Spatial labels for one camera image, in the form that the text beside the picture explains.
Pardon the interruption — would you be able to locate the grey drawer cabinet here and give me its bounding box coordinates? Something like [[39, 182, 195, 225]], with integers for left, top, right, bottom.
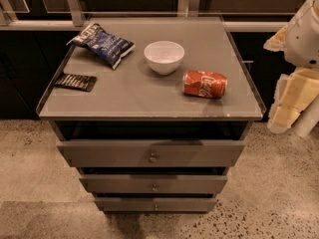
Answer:
[[37, 17, 265, 199]]

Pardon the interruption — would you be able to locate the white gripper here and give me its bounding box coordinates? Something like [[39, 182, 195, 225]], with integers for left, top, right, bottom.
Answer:
[[263, 0, 319, 133]]

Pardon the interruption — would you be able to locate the white bowl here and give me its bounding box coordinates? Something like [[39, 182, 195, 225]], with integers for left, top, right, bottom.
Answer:
[[144, 41, 184, 75]]

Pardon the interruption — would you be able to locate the blue chip bag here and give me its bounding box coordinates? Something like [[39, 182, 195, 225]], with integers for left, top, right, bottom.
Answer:
[[68, 23, 135, 70]]

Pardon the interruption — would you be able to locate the grey bottom drawer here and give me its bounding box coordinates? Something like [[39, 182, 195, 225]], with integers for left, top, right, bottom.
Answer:
[[95, 197, 216, 213]]

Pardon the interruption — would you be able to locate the grey top drawer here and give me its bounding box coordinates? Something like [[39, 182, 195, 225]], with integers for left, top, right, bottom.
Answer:
[[57, 139, 244, 167]]

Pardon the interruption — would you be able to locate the metal railing frame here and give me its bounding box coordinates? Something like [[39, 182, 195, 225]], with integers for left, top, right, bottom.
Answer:
[[1, 0, 306, 26]]

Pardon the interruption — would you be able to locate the dark snack packet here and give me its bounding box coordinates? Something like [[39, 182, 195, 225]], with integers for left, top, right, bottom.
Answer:
[[55, 74, 97, 92]]

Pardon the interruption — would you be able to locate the red cola can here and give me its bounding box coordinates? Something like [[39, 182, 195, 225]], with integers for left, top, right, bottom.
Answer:
[[182, 70, 227, 99]]

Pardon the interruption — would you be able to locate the grey middle drawer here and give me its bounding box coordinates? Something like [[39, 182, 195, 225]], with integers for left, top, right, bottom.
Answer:
[[80, 174, 227, 194]]

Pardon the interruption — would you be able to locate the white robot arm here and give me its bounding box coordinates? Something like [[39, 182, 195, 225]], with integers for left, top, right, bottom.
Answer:
[[263, 0, 319, 137]]

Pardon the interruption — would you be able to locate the grey drawer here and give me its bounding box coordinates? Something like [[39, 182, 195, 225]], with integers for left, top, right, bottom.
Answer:
[[80, 174, 227, 194], [57, 139, 244, 167], [95, 197, 216, 213]]

